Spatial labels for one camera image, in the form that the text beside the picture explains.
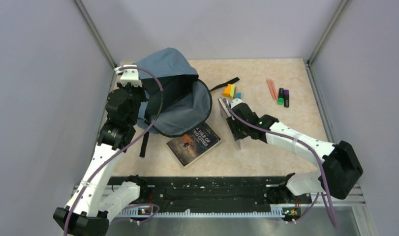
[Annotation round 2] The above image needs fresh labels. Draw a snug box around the blue student backpack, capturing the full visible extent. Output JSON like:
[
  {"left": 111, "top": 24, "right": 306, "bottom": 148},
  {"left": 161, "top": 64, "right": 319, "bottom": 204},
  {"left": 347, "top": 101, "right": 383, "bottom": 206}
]
[{"left": 132, "top": 48, "right": 241, "bottom": 159}]

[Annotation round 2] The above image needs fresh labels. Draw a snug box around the blue cover Crusoe book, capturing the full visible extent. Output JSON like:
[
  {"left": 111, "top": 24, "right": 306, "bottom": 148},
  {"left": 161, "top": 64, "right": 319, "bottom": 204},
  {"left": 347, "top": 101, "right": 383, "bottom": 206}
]
[{"left": 217, "top": 97, "right": 244, "bottom": 149}]

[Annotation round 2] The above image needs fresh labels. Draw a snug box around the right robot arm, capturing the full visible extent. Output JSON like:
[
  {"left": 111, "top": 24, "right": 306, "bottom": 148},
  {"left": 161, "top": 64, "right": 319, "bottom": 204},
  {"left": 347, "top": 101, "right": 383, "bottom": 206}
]
[{"left": 227, "top": 102, "right": 364, "bottom": 203}]

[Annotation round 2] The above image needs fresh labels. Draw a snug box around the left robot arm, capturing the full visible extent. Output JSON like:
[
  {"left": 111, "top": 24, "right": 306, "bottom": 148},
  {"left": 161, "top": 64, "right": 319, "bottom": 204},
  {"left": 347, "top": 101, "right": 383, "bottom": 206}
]
[{"left": 53, "top": 83, "right": 149, "bottom": 236}]

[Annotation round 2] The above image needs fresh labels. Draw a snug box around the coloured sticky note stack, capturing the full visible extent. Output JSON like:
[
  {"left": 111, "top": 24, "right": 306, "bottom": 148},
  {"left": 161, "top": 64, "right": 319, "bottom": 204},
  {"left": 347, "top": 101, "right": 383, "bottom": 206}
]
[{"left": 222, "top": 84, "right": 242, "bottom": 100}]

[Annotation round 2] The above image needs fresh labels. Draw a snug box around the green highlighter marker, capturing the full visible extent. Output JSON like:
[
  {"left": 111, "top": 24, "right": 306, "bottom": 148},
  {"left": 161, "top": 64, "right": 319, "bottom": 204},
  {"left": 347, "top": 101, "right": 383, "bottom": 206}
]
[{"left": 277, "top": 88, "right": 284, "bottom": 105}]

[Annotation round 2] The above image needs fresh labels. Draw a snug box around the dark Tale of Two Cities book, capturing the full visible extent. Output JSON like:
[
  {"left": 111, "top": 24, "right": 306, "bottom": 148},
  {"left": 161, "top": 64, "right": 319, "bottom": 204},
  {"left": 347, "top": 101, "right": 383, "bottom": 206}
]
[{"left": 167, "top": 123, "right": 221, "bottom": 168}]

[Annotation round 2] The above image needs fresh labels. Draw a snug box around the purple highlighter marker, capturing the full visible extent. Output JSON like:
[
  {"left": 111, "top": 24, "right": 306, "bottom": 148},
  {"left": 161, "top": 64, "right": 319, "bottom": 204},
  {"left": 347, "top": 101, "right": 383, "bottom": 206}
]
[{"left": 283, "top": 89, "right": 290, "bottom": 107}]

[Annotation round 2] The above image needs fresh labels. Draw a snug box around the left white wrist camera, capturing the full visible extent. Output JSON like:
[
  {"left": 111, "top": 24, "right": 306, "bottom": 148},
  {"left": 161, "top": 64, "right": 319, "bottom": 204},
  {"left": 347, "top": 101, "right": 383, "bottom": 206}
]
[{"left": 114, "top": 64, "right": 142, "bottom": 87}]

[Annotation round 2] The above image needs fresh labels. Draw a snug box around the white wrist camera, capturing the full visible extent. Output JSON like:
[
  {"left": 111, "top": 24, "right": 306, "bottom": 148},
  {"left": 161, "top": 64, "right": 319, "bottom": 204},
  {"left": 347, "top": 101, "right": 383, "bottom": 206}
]
[
  {"left": 230, "top": 98, "right": 243, "bottom": 110},
  {"left": 114, "top": 64, "right": 142, "bottom": 87}
]

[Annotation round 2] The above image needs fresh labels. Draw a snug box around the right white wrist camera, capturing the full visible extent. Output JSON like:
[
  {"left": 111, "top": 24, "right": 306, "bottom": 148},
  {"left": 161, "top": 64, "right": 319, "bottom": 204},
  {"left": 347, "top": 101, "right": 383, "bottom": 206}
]
[{"left": 230, "top": 98, "right": 243, "bottom": 110}]

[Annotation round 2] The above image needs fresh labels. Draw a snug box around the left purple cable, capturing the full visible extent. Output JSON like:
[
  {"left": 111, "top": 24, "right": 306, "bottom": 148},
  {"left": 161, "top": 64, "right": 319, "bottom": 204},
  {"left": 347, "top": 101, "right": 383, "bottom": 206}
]
[{"left": 62, "top": 66, "right": 164, "bottom": 236}]

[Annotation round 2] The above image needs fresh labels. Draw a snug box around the purple cable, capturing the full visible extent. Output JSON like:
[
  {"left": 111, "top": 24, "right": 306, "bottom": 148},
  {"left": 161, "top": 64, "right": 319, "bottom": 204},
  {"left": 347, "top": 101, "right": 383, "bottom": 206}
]
[
  {"left": 227, "top": 104, "right": 338, "bottom": 229},
  {"left": 62, "top": 66, "right": 164, "bottom": 236}
]

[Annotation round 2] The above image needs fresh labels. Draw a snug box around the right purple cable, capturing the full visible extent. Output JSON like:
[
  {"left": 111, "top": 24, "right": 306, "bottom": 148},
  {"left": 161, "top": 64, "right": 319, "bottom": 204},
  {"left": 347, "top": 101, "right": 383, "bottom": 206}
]
[{"left": 227, "top": 104, "right": 338, "bottom": 229}]

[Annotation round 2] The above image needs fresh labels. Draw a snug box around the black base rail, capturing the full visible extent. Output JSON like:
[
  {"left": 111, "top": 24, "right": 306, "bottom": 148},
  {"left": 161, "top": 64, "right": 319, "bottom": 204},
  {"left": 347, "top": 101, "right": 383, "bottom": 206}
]
[{"left": 108, "top": 176, "right": 312, "bottom": 213}]

